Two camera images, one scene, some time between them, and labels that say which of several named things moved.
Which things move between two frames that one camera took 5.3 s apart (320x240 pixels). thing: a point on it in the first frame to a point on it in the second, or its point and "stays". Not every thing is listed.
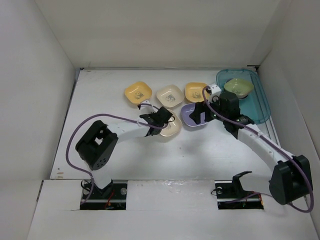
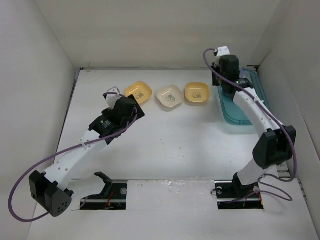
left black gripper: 150,115 to 133,117
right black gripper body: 216,106 to 217,81
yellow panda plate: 138,92 stays
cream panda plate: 170,95 stays
